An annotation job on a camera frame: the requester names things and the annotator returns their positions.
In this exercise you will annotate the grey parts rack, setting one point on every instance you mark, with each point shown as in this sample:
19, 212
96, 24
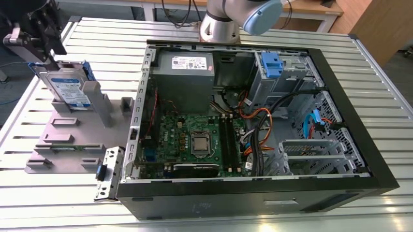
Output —
90, 137

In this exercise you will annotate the metal disk bay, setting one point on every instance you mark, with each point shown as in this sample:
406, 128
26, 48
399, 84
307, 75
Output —
309, 157

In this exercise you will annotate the blue drive cage clip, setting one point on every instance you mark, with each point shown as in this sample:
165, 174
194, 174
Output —
273, 65

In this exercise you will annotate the grey metal drive cage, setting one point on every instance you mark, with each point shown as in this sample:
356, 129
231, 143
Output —
284, 84

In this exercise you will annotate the wooden cabinet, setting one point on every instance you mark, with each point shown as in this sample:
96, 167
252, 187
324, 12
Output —
382, 24

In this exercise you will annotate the grey power supply unit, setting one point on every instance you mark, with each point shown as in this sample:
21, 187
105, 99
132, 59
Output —
181, 91

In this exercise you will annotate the CPU socket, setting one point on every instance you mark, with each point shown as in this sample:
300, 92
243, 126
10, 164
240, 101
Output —
200, 132

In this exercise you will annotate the white desk frame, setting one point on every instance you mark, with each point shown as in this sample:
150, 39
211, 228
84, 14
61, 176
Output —
149, 13

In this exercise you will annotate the green RAM stick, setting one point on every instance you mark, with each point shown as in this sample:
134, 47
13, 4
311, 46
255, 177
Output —
69, 147

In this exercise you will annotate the black graphics card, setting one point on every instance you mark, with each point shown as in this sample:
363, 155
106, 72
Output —
193, 168

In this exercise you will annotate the silver CPU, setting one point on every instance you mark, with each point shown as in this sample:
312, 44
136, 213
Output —
201, 144

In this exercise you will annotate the hard disk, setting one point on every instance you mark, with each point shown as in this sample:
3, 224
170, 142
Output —
66, 89

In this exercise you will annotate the metal expansion slot latch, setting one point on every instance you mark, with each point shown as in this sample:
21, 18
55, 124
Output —
113, 169

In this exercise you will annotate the black RAM slot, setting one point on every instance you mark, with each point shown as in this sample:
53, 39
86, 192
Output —
227, 142

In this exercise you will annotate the green motherboard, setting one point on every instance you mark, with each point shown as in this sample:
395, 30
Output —
174, 125

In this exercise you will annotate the wooden desk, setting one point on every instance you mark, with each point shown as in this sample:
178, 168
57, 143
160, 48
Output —
316, 7

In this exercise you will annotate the black PC case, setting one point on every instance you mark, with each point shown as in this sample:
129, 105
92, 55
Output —
227, 200

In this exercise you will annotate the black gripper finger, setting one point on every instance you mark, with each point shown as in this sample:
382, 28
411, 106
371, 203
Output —
53, 62

